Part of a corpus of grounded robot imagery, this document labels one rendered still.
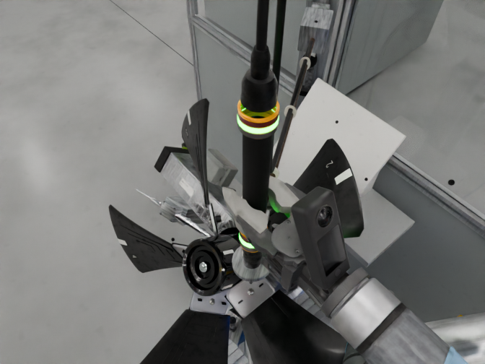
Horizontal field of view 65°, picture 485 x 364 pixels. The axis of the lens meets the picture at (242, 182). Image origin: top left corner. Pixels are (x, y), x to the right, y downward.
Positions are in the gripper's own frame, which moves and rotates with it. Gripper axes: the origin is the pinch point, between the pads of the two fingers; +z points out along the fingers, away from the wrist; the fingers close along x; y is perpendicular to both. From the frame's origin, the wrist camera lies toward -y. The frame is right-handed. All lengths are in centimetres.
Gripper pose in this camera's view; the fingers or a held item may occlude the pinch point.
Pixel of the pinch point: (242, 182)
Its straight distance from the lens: 53.2
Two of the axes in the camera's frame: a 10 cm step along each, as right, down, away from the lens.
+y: -0.1, 6.1, 8.0
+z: -6.4, -6.2, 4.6
